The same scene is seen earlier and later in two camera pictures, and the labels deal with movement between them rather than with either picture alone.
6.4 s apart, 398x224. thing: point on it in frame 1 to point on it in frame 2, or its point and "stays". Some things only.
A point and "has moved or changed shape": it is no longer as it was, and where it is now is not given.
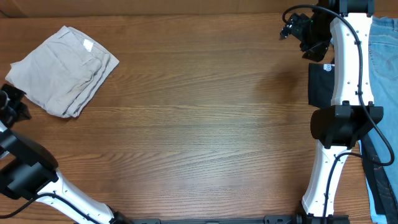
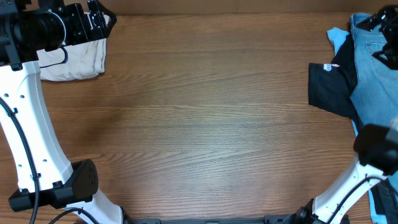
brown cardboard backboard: (85, 9) stays
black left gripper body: (11, 107) to (56, 31)
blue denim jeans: (381, 145) stays
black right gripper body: (314, 36) to (389, 28)
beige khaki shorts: (62, 74) has moved or changed shape
